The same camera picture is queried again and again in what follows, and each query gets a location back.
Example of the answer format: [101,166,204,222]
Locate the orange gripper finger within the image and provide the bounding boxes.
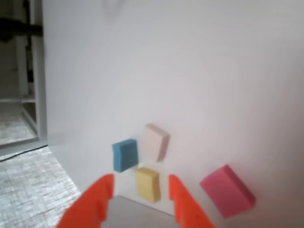
[168,174,217,228]
[56,173,115,228]

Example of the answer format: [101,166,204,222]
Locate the pink foam cuboid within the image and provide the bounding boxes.
[199,164,257,219]

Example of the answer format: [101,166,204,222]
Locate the thin black floor cable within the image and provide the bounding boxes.
[0,145,48,162]

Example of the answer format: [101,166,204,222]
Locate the beige foam cuboid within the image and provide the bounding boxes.
[142,123,171,163]

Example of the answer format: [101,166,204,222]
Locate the yellow foam cuboid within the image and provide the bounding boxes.
[135,166,161,203]

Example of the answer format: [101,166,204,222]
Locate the white shelf frame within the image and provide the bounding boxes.
[0,0,49,149]

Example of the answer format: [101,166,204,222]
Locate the blue foam cuboid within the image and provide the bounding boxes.
[112,138,139,172]

